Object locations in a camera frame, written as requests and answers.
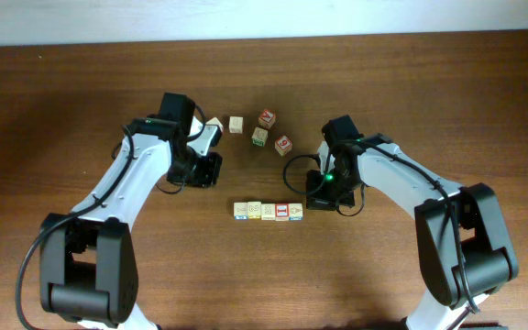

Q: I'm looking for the red letter I block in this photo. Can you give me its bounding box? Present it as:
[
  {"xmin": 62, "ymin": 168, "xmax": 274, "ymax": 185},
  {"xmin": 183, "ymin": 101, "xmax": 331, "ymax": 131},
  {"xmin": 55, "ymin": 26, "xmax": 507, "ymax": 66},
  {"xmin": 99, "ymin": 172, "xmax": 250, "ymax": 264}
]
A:
[{"xmin": 275, "ymin": 203, "xmax": 290, "ymax": 221}]

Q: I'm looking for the red letter A block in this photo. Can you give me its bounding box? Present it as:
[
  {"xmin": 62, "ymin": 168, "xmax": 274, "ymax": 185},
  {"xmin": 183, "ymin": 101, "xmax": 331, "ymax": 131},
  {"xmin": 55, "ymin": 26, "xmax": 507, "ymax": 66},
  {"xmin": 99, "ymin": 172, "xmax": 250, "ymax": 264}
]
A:
[{"xmin": 258, "ymin": 109, "xmax": 277, "ymax": 129}]

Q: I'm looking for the green trimmed wooden block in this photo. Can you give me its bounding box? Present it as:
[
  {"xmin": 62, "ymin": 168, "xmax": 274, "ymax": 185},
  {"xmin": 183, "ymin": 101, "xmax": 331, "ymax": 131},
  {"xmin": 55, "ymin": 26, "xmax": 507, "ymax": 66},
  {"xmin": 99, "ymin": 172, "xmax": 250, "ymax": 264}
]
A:
[{"xmin": 251, "ymin": 127, "xmax": 269, "ymax": 147}]

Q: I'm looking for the red number 6 block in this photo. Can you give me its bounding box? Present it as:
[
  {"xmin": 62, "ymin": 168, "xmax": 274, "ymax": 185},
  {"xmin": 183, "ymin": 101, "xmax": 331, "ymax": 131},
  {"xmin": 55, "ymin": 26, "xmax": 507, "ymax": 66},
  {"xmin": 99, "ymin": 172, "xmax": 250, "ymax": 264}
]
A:
[{"xmin": 274, "ymin": 136, "xmax": 292, "ymax": 156}]

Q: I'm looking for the yellow number 2 block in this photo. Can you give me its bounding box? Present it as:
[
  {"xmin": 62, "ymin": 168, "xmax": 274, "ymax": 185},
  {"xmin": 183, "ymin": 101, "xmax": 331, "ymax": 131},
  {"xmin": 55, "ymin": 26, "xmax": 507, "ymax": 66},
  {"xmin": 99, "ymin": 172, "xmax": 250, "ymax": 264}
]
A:
[{"xmin": 247, "ymin": 202, "xmax": 262, "ymax": 219}]

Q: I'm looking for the blue trimmed picture block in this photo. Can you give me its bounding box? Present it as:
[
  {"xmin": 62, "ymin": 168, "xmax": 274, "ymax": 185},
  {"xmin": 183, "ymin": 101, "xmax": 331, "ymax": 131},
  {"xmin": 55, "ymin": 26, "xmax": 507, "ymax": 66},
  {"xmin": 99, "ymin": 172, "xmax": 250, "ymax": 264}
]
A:
[{"xmin": 289, "ymin": 203, "xmax": 303, "ymax": 221}]

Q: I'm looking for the plain wooden block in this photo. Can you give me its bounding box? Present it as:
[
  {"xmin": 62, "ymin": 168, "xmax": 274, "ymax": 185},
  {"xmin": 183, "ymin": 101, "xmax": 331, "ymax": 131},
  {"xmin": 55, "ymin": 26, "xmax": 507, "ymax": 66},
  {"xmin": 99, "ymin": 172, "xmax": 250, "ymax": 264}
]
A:
[{"xmin": 228, "ymin": 116, "xmax": 243, "ymax": 134}]

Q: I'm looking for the wooden letter X block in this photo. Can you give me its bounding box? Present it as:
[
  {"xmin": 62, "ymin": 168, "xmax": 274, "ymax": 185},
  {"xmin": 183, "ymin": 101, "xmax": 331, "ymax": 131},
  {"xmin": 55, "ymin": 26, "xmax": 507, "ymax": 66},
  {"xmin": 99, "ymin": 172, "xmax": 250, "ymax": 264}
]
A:
[{"xmin": 234, "ymin": 203, "xmax": 249, "ymax": 220}]

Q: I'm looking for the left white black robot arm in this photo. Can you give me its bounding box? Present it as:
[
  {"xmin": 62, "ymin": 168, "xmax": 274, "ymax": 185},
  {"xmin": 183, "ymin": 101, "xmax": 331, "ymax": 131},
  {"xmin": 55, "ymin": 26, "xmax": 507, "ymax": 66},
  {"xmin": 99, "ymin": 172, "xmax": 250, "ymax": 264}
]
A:
[{"xmin": 36, "ymin": 93, "xmax": 223, "ymax": 329}]

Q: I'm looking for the wooden block red side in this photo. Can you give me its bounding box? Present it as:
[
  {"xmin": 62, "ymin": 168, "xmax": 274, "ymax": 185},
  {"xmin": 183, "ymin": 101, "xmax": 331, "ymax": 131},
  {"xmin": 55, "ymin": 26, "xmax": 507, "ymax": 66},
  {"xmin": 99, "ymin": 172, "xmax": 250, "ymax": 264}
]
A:
[{"xmin": 206, "ymin": 117, "xmax": 225, "ymax": 133}]

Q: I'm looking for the wooden number 3 block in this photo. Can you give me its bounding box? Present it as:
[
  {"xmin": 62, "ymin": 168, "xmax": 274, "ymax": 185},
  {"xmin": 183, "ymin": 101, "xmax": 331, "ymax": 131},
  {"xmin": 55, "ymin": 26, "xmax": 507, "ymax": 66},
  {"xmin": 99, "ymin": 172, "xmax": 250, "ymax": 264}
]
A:
[{"xmin": 260, "ymin": 203, "xmax": 276, "ymax": 221}]

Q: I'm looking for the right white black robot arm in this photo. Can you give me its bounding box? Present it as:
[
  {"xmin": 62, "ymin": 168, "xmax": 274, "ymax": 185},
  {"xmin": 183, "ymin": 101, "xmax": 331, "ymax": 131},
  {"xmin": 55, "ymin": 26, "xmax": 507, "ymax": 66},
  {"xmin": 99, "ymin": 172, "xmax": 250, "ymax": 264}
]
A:
[{"xmin": 306, "ymin": 115, "xmax": 519, "ymax": 329}]

